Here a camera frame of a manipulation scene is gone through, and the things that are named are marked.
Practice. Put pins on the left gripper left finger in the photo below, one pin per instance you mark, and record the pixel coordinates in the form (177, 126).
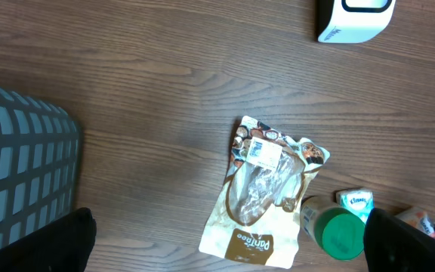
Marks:
(63, 245)

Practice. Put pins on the green lid jar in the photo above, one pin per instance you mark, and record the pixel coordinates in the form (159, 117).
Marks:
(333, 228)

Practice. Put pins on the teal tissue pack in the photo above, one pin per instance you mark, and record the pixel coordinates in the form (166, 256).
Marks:
(358, 201)

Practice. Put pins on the grey plastic mesh basket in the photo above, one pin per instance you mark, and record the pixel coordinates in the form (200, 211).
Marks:
(40, 147)

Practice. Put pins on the beige snack bag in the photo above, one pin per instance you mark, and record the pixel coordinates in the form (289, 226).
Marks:
(256, 218)

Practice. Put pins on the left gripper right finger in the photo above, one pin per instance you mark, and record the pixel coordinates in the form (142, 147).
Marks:
(393, 245)

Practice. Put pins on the orange tissue pack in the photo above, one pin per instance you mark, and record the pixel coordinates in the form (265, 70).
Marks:
(419, 219)

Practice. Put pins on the white barcode scanner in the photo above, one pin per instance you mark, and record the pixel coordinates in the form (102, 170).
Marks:
(351, 21)

